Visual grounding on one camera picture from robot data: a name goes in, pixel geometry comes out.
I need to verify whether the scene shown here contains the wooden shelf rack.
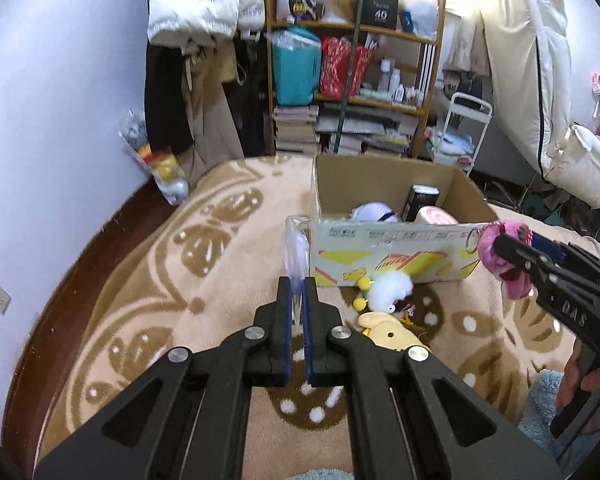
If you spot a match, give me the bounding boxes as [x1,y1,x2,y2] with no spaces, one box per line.
[262,0,448,161]

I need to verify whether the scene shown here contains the pile of papers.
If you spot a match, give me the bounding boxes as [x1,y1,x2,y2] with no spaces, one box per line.
[317,102,423,157]

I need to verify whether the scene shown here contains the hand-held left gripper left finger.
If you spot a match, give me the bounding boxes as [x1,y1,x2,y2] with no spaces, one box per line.
[32,276,297,480]

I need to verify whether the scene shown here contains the light blue cloth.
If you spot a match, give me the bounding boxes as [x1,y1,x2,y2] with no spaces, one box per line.
[425,127,476,158]

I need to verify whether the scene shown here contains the black hanging garment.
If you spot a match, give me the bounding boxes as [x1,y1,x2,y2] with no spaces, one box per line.
[144,42,196,156]

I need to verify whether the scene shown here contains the yellow plush toy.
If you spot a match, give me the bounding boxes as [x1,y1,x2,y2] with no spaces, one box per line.
[357,310,431,353]

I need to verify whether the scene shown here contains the printed cardboard box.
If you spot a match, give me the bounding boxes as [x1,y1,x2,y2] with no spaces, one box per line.
[310,154,501,288]

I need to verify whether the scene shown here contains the clear bag with purple charm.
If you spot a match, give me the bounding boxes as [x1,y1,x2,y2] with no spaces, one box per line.
[285,215,313,336]

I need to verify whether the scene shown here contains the blue fuzzy cloth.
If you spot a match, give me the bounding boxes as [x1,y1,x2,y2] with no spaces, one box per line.
[517,370,600,480]

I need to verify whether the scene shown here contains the white fluffy plush toy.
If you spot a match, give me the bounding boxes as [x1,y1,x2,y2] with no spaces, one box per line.
[357,269,415,315]

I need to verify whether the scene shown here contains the teal bag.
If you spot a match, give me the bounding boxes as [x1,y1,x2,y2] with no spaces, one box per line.
[270,27,323,107]

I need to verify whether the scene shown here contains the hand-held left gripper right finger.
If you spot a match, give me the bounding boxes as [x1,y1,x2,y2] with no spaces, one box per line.
[302,276,563,480]

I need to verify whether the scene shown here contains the purple-haired plush doll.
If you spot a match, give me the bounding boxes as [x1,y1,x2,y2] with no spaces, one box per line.
[350,202,401,223]

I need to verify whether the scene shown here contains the white duvet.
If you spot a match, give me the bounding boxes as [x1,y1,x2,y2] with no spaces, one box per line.
[482,0,600,211]

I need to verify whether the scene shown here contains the white plastic bag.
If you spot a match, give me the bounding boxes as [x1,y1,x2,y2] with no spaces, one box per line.
[400,0,438,40]

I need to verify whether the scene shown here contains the green pole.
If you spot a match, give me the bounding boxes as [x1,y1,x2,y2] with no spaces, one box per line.
[332,0,371,155]

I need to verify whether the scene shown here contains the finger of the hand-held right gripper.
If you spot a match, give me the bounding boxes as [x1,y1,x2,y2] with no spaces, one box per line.
[495,234,548,286]
[530,233,569,262]

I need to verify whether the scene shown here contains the small black box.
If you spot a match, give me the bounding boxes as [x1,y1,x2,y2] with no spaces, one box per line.
[402,185,441,221]

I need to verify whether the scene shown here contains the group of cosmetic bottles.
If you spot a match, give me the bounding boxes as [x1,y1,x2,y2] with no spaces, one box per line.
[377,57,426,108]

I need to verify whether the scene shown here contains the pink plush keychain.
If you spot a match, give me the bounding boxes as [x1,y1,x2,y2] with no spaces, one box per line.
[462,220,533,301]

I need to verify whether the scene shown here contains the white trolley cart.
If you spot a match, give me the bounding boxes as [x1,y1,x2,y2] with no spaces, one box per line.
[425,91,493,176]

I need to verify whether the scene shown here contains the beige hanging garment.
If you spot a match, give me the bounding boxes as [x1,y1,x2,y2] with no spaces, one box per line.
[180,42,246,186]

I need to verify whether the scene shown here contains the black display box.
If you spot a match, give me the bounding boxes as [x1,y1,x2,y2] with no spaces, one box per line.
[362,0,400,31]

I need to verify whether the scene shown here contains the white puffer jacket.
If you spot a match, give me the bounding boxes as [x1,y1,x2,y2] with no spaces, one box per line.
[147,0,266,48]

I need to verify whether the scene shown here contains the dark hanging clothes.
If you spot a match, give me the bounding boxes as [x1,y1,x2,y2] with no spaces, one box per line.
[225,35,273,158]

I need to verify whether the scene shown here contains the red patterned bag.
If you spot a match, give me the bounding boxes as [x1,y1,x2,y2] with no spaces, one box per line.
[320,36,376,101]

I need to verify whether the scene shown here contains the pink swirl roll plush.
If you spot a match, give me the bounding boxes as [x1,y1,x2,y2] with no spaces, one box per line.
[412,205,457,226]

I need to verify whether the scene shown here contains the stack of books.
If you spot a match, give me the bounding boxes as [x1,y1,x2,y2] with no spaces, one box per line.
[272,105,321,153]

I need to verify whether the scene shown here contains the clear bag of toys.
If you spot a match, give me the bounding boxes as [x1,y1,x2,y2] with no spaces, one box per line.
[119,109,191,206]

